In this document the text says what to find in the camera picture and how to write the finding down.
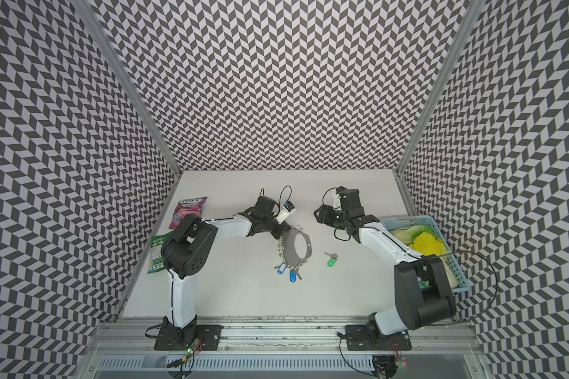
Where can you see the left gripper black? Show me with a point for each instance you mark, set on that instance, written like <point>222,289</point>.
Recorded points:
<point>282,230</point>

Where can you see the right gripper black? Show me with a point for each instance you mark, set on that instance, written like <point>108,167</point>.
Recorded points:
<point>325,215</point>

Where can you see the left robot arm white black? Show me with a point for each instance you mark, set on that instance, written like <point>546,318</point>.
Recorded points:
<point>188,247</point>

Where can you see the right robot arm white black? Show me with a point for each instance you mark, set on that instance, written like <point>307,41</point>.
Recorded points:
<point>422,292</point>

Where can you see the key with green tag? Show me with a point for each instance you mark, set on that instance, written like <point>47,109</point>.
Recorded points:
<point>333,258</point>

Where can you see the purple candy bag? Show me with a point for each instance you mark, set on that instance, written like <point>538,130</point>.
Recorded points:
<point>185,207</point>

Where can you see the yellow green plastic bag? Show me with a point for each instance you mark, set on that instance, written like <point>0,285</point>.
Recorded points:
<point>423,240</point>

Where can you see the green candy bag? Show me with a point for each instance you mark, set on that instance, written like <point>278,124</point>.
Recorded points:
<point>156,261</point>

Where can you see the left base wiring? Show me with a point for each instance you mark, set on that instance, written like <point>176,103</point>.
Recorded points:
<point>185,357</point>

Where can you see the base wiring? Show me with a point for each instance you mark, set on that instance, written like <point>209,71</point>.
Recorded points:
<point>185,357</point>
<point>384,364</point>

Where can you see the light blue plastic basket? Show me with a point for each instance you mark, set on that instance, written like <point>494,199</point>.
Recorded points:
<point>392,223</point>

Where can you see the right base wiring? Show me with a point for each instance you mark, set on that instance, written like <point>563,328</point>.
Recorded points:
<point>384,364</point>

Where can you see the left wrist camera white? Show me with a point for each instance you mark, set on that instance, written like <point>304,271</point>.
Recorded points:
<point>285,212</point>

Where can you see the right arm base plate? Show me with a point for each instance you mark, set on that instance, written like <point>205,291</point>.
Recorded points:
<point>368,338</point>

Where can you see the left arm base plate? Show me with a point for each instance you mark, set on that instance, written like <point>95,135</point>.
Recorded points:
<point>171,339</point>

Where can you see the aluminium frame rail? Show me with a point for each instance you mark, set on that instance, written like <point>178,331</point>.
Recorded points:
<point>295,345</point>

